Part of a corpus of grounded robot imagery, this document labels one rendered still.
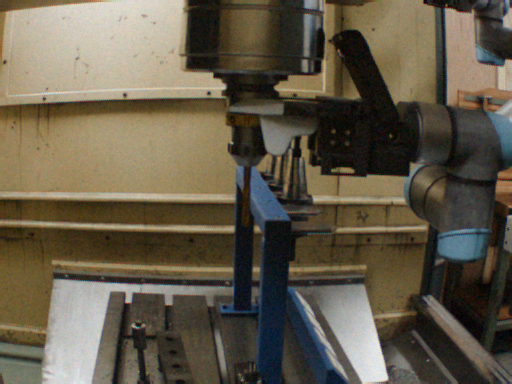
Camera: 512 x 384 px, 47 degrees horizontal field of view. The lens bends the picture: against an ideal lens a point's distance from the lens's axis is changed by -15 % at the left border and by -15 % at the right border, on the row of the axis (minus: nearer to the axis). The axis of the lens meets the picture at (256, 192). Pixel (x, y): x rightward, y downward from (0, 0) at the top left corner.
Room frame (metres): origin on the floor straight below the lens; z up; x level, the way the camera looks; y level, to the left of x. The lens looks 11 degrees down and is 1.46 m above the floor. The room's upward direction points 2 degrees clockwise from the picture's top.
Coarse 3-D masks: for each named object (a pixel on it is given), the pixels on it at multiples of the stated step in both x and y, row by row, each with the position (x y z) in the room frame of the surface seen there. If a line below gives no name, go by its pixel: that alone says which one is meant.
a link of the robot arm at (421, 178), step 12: (504, 108) 0.90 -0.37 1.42; (420, 168) 0.92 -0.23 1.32; (432, 168) 0.89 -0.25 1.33; (444, 168) 0.87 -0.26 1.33; (408, 180) 0.92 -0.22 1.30; (420, 180) 0.88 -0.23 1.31; (432, 180) 0.85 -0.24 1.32; (408, 192) 0.90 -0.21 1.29; (420, 192) 0.86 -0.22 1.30; (408, 204) 0.92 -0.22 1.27; (420, 204) 0.85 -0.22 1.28; (420, 216) 0.87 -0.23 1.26
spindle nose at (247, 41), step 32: (192, 0) 0.68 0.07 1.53; (224, 0) 0.66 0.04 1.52; (256, 0) 0.65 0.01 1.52; (288, 0) 0.66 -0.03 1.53; (320, 0) 0.70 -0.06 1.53; (192, 32) 0.68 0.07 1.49; (224, 32) 0.66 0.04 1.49; (256, 32) 0.65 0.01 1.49; (288, 32) 0.66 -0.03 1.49; (320, 32) 0.70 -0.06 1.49; (192, 64) 0.68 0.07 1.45; (224, 64) 0.66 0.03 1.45; (256, 64) 0.65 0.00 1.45; (288, 64) 0.66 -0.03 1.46; (320, 64) 0.70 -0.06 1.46
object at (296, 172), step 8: (296, 160) 1.14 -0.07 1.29; (304, 160) 1.15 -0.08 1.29; (288, 168) 1.15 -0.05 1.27; (296, 168) 1.14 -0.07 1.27; (304, 168) 1.15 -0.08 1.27; (288, 176) 1.14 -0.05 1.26; (296, 176) 1.14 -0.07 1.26; (304, 176) 1.14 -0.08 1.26; (288, 184) 1.14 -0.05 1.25; (296, 184) 1.13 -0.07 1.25; (304, 184) 1.14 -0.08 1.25; (288, 192) 1.14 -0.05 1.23; (296, 192) 1.13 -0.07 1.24; (304, 192) 1.14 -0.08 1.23
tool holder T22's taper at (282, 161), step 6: (288, 150) 1.25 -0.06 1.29; (282, 156) 1.25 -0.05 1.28; (288, 156) 1.25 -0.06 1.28; (276, 162) 1.26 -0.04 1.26; (282, 162) 1.25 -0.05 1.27; (276, 168) 1.26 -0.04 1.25; (282, 168) 1.25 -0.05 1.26; (276, 174) 1.25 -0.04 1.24; (282, 174) 1.24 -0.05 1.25; (276, 180) 1.25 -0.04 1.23; (282, 180) 1.24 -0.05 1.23
